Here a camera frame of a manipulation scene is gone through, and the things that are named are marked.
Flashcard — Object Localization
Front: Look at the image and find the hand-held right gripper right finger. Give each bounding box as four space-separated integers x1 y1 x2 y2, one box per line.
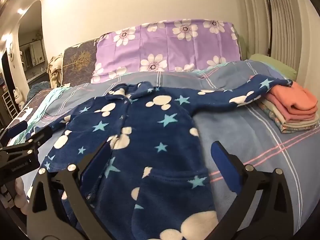
211 141 294 240

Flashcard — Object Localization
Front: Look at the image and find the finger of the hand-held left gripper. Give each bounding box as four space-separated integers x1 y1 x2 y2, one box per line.
0 121 28 147
0 126 53 167

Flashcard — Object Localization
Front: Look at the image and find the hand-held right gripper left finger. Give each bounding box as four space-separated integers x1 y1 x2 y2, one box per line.
27 142 118 240

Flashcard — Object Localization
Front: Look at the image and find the navy star fleece pajama top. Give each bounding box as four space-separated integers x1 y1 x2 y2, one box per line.
44 75 293 240

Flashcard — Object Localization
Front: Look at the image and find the stack of folded clothes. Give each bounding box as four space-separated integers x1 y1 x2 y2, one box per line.
257 102 320 134

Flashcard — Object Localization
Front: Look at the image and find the person's left hand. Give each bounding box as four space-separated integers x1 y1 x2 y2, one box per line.
14 177 34 215

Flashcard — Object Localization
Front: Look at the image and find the white cat figurine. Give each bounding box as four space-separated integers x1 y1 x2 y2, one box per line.
12 87 25 107

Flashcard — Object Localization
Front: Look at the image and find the blue plaid blanket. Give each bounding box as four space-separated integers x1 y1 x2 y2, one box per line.
20 60 320 240

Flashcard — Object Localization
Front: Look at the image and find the teal printed bedsheet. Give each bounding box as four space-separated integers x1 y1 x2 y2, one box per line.
7 82 73 145

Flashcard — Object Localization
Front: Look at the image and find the beige knotted cloth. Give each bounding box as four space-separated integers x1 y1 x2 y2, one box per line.
47 54 64 88

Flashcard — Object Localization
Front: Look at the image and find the pink folded garment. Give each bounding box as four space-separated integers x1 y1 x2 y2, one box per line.
264 95 316 122

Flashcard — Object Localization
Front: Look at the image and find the beige folded garment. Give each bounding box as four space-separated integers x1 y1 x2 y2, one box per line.
260 99 320 128

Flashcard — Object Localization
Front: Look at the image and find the dark tree-print cushion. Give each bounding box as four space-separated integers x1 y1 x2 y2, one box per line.
60 37 100 87

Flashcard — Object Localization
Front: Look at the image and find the arched doorway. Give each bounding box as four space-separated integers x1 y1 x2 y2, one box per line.
17 0 50 85

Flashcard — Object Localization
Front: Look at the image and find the green pillow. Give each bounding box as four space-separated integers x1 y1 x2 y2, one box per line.
249 53 298 80

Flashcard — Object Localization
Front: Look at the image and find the purple floral bedsheet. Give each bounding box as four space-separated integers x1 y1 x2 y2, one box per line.
90 19 243 84

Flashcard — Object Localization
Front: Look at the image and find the white pleated curtain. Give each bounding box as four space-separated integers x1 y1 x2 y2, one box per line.
244 0 313 68

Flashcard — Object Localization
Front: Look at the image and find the white wire rack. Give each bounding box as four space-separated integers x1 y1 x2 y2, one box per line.
2 90 16 120

